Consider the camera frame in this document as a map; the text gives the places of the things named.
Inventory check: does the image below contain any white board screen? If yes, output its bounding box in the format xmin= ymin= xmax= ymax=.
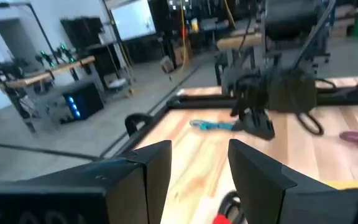
xmin=109 ymin=0 xmax=157 ymax=42

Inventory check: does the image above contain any black table clamp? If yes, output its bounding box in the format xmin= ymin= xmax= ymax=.
xmin=124 ymin=113 xmax=154 ymax=138

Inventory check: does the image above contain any wood-top black-leg table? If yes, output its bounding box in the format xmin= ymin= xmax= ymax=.
xmin=213 ymin=28 xmax=265 ymax=86

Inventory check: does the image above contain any black cable with red strap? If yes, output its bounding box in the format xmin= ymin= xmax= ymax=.
xmin=212 ymin=190 xmax=248 ymax=224

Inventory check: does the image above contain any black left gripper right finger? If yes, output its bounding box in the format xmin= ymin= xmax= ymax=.
xmin=227 ymin=138 xmax=358 ymax=224

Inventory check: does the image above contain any black cabinet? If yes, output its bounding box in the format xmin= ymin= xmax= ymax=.
xmin=60 ymin=16 xmax=105 ymax=52

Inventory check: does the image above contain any wood-top grey workbench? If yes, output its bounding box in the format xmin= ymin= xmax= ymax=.
xmin=0 ymin=55 xmax=107 ymax=133

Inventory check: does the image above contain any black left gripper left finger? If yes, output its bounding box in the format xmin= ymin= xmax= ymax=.
xmin=0 ymin=139 xmax=173 ymax=224

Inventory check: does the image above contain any yellow plastic tray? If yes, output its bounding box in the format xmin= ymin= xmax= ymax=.
xmin=321 ymin=179 xmax=358 ymax=190

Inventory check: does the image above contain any black computer tower with lights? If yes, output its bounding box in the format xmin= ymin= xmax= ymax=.
xmin=61 ymin=83 xmax=104 ymax=121

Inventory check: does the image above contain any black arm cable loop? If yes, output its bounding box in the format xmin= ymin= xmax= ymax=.
xmin=296 ymin=110 xmax=324 ymax=137

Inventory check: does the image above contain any cardboard box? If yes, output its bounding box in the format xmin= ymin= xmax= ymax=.
xmin=160 ymin=55 xmax=176 ymax=75

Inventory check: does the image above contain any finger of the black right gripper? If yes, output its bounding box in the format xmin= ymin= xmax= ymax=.
xmin=242 ymin=109 xmax=275 ymax=141
xmin=230 ymin=105 xmax=247 ymax=131

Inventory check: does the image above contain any yellow hanging cable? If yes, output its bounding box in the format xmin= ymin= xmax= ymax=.
xmin=178 ymin=0 xmax=188 ymax=71

